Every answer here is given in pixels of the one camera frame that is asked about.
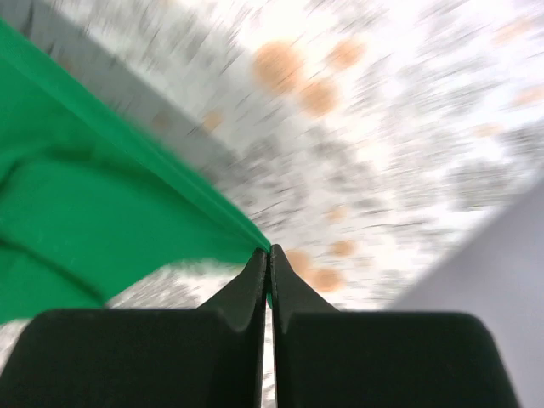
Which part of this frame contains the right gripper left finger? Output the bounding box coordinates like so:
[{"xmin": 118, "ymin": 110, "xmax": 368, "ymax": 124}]
[{"xmin": 1, "ymin": 250, "xmax": 267, "ymax": 407}]

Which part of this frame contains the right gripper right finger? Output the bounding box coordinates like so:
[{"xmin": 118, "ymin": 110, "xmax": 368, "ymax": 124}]
[{"xmin": 269, "ymin": 245, "xmax": 519, "ymax": 407}]

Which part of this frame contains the green t shirt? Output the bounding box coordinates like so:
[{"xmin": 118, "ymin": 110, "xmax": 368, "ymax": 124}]
[{"xmin": 1, "ymin": 24, "xmax": 270, "ymax": 323}]

